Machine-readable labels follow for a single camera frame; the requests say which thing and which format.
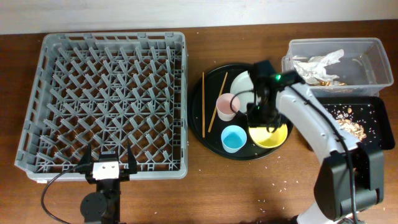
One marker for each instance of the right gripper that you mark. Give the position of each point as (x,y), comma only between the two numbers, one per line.
(253,120)

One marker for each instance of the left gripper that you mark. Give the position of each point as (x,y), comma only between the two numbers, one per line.
(124,174)

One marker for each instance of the yellow plastic bowl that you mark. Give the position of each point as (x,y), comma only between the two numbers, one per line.
(269,138)

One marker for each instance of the grey round plate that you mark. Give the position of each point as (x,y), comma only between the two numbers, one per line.
(242,89)

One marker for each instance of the pink plastic cup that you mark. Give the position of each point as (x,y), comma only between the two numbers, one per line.
(227,105)

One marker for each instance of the light blue plastic cup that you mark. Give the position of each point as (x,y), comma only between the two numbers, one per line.
(233,138)

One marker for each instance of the white paper napkin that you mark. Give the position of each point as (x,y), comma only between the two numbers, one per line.
(313,71)

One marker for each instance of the brown food scraps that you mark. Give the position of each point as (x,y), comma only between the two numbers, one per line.
(346,120)

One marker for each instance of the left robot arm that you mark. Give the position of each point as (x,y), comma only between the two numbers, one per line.
(103,205)

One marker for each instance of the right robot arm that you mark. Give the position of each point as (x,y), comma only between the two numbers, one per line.
(351,176)

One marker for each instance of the grey plastic dishwasher rack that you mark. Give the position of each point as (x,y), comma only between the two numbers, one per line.
(122,92)

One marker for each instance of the round black serving tray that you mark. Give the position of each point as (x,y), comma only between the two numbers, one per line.
(215,80)

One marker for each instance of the clear plastic bin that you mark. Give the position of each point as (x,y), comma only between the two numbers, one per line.
(363,70)

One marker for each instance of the black rectangular tray bin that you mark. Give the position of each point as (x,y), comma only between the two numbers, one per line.
(370,112)

